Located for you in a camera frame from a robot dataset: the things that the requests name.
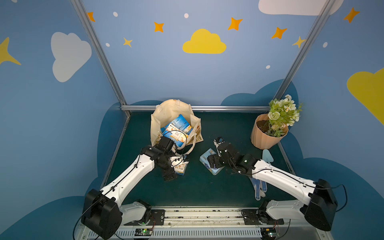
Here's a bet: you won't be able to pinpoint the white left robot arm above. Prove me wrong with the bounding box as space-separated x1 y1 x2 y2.
79 137 189 240

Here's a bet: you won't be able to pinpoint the potted green white flowers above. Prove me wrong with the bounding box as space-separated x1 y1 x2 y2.
251 95 303 150

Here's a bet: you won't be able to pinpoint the beige canvas tote bag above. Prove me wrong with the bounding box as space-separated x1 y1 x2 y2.
151 100 204 154

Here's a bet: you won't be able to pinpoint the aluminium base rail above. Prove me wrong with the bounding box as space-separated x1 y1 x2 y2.
111 207 333 240

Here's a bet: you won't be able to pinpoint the light blue tissue pack purple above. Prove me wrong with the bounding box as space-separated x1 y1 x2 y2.
200 149 225 176

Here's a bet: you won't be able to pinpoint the tissue pack cream top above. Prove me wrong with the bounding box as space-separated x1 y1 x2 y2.
163 124 188 148

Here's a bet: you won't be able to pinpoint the mint green garden trowel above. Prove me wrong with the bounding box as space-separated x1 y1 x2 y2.
262 149 274 163

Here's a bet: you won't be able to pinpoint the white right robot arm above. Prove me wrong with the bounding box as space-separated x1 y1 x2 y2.
214 138 338 232

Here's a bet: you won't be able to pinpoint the blue dotted work glove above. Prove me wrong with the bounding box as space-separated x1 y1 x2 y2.
250 178 268 201

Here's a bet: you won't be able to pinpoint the tissue pack cream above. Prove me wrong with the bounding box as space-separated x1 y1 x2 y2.
174 162 188 176
163 124 188 148

